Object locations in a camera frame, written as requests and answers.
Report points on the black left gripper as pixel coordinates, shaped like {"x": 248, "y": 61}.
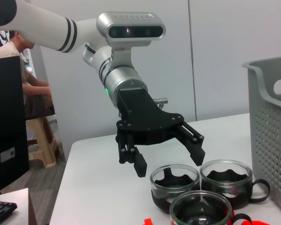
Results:
{"x": 142, "y": 124}

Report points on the glass teacup black sleeve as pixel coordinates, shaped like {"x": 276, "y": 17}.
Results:
{"x": 189, "y": 215}
{"x": 159, "y": 199}
{"x": 236, "y": 197}

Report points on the small red slope block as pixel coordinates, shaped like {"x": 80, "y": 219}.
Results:
{"x": 148, "y": 222}

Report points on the grey perforated storage bin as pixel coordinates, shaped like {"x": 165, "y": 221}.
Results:
{"x": 260, "y": 105}

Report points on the bright red slope block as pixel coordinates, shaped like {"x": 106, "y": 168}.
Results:
{"x": 267, "y": 223}

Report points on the left wrist silver connector plug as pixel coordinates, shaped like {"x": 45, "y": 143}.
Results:
{"x": 161, "y": 101}

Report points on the beige plastic stool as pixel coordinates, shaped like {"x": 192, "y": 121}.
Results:
{"x": 44, "y": 140}

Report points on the white side desk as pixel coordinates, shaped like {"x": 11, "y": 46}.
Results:
{"x": 23, "y": 206}

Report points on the black computer monitor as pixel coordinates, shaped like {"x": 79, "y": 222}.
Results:
{"x": 7, "y": 117}

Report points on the black keyboard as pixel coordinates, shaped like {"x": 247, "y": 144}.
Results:
{"x": 0, "y": 211}

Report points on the seated person beige shirt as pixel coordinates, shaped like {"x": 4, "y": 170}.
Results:
{"x": 9, "y": 51}

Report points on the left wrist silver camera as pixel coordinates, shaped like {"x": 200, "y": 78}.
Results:
{"x": 131, "y": 30}

